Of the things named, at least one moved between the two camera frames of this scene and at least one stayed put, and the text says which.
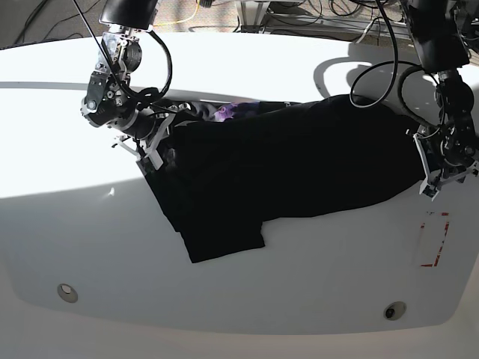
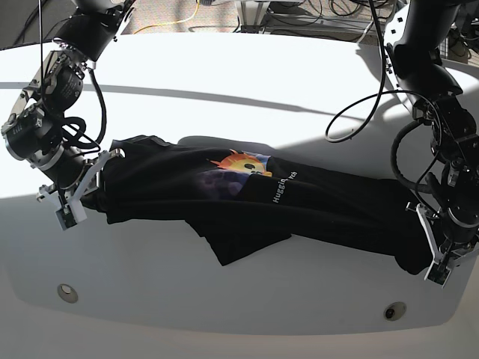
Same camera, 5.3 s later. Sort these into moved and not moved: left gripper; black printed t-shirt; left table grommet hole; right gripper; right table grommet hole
Moved: right gripper; left gripper; black printed t-shirt
Not moved: left table grommet hole; right table grommet hole
